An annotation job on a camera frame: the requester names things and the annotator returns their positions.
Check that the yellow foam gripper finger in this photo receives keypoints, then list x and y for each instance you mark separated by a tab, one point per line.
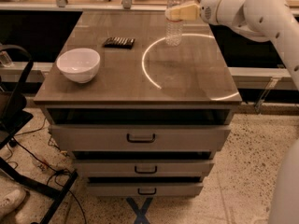
185	12

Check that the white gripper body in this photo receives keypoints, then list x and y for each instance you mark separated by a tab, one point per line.
209	10

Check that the clear plastic water bottle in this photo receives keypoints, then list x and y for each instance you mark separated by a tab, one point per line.
173	27

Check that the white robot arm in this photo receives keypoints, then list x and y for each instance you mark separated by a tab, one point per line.
261	20

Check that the white ceramic bowl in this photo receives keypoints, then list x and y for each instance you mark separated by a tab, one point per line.
79	65

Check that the black chocolate bar pack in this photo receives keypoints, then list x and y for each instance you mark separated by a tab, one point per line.
119	43

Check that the grey drawer cabinet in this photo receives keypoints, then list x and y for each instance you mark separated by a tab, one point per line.
150	84

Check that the top grey drawer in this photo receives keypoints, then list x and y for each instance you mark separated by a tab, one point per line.
139	138

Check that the grey drawer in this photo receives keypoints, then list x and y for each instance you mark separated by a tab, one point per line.
145	189
139	138
146	168

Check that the middle grey drawer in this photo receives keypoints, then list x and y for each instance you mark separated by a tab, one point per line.
146	168

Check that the bottom grey drawer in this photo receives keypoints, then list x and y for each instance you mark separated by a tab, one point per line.
145	189

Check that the white sneaker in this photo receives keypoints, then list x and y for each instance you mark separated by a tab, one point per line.
11	201

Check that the metal shelf rail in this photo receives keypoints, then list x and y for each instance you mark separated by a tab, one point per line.
93	6

